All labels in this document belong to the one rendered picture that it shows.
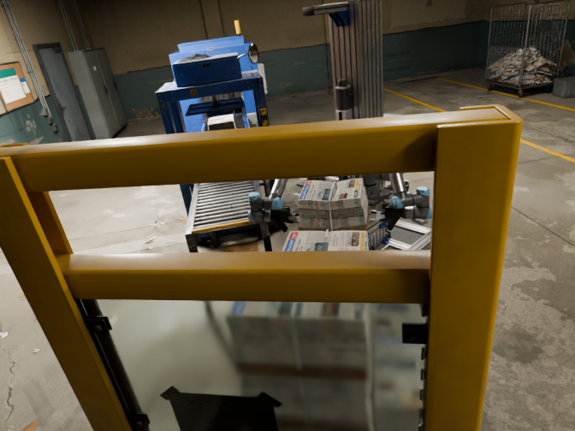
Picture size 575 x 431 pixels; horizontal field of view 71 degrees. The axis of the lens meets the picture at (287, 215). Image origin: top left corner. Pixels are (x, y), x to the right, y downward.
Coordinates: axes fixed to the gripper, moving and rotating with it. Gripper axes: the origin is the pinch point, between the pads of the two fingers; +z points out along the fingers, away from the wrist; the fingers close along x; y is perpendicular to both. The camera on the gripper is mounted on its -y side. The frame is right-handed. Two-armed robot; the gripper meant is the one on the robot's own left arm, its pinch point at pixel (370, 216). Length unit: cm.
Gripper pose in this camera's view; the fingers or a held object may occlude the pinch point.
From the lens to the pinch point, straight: 247.5
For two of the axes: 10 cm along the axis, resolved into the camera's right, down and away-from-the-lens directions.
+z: -9.7, 0.1, 2.4
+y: -1.2, -8.9, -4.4
